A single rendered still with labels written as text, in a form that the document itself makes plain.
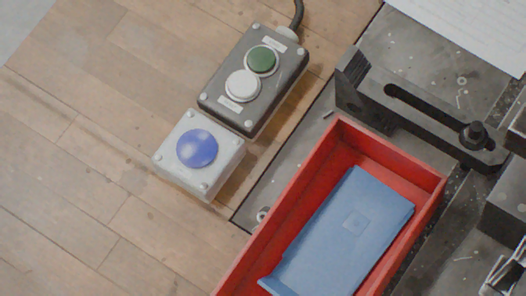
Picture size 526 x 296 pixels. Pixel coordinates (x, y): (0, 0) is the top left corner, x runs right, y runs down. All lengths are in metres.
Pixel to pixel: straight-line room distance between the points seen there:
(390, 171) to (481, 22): 0.19
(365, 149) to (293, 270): 0.14
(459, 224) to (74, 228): 0.37
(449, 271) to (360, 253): 0.08
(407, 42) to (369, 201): 0.18
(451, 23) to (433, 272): 0.26
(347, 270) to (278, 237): 0.07
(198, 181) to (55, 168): 0.15
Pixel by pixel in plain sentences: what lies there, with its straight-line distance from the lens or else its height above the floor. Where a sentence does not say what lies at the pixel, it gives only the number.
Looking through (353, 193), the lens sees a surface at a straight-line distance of 0.99.
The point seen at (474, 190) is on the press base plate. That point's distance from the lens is 1.00.
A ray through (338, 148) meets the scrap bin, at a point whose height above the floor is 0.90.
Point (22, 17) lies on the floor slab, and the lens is 2.21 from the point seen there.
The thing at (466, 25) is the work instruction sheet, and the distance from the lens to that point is 1.07.
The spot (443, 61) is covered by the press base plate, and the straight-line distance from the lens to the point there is 1.05.
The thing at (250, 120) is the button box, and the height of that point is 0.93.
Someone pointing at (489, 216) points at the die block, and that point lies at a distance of 0.94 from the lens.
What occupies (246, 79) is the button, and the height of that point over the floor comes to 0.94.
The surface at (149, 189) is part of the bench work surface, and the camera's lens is 1.01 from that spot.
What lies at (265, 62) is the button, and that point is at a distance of 1.01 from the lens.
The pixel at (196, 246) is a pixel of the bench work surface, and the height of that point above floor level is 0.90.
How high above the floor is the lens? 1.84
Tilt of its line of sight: 68 degrees down
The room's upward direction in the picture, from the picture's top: 12 degrees counter-clockwise
